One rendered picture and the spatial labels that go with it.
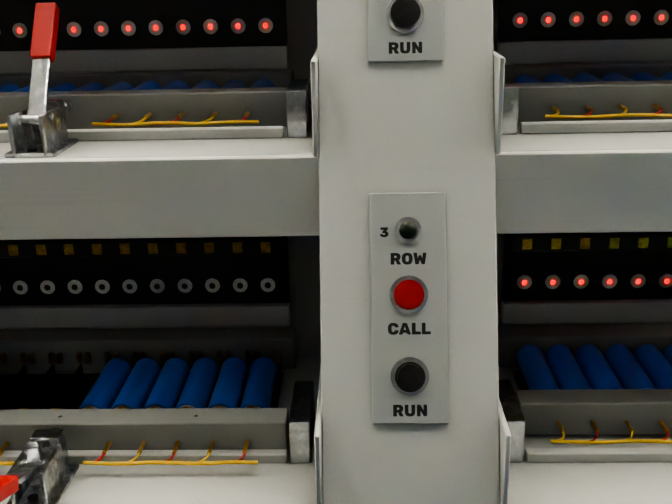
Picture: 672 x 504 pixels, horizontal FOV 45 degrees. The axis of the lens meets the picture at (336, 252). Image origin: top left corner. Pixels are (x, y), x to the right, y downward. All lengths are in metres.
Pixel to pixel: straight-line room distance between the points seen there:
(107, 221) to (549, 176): 0.24
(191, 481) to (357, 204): 0.18
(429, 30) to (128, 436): 0.29
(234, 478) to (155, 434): 0.06
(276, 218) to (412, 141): 0.09
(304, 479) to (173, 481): 0.07
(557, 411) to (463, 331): 0.11
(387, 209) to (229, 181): 0.09
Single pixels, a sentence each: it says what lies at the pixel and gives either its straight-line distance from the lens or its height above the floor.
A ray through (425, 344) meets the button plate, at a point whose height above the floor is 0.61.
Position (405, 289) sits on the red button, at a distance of 0.43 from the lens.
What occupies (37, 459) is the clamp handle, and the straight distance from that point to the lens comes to 0.49.
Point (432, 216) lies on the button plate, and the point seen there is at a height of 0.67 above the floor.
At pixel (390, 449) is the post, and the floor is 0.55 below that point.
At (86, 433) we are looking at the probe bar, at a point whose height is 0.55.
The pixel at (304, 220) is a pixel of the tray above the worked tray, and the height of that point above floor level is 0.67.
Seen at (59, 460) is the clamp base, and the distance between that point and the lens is 0.50.
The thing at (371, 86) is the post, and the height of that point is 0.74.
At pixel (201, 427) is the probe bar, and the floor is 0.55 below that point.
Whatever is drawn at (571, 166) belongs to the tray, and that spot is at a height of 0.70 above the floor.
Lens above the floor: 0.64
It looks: 1 degrees up
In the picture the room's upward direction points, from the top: 1 degrees counter-clockwise
